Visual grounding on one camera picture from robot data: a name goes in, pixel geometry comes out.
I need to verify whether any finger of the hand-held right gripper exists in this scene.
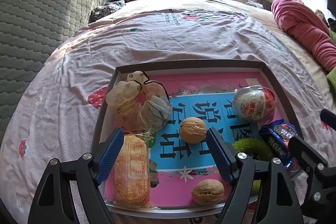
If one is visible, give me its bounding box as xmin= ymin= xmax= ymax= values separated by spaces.
xmin=320 ymin=109 xmax=336 ymax=132
xmin=288 ymin=135 xmax=330 ymax=178

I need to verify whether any dark floral cloth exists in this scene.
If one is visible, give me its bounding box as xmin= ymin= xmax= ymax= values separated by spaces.
xmin=89 ymin=0 xmax=126 ymax=23

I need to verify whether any pink quilt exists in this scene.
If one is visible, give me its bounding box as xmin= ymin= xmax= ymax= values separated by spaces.
xmin=270 ymin=0 xmax=336 ymax=71

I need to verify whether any grey quilted headboard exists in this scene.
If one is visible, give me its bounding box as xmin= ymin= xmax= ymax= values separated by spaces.
xmin=0 ymin=0 xmax=111 ymax=136

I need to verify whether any green cloth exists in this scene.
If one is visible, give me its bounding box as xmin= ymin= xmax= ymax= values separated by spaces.
xmin=326 ymin=30 xmax=336 ymax=92

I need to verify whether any green fuzzy scrunchie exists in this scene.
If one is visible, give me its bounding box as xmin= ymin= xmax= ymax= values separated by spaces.
xmin=232 ymin=138 xmax=276 ymax=195

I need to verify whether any dark clothes heap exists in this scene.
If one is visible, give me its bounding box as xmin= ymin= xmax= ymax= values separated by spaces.
xmin=315 ymin=9 xmax=336 ymax=28

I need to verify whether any shallow grey box tray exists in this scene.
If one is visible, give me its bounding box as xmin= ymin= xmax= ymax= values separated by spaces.
xmin=91 ymin=59 xmax=303 ymax=217

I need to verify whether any blue cookie packet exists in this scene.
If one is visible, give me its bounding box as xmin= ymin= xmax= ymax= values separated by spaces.
xmin=258 ymin=119 xmax=299 ymax=169

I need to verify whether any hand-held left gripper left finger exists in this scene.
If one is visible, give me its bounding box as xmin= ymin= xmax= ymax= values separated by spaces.
xmin=28 ymin=128 xmax=124 ymax=224

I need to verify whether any orange cracker packet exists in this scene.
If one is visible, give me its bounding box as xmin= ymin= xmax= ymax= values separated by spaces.
xmin=113 ymin=133 xmax=151 ymax=208

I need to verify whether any walnut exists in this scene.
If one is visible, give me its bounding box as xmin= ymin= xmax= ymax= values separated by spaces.
xmin=179 ymin=117 xmax=207 ymax=144
xmin=191 ymin=179 xmax=225 ymax=206

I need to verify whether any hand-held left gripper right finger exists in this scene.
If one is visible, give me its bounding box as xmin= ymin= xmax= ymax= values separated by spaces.
xmin=205 ymin=127 xmax=305 ymax=224

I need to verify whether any white red egg toy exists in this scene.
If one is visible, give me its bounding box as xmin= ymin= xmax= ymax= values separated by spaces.
xmin=232 ymin=85 xmax=277 ymax=123

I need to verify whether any cream sheer scrunchie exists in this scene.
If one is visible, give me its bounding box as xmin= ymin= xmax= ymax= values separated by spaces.
xmin=105 ymin=70 xmax=173 ymax=133

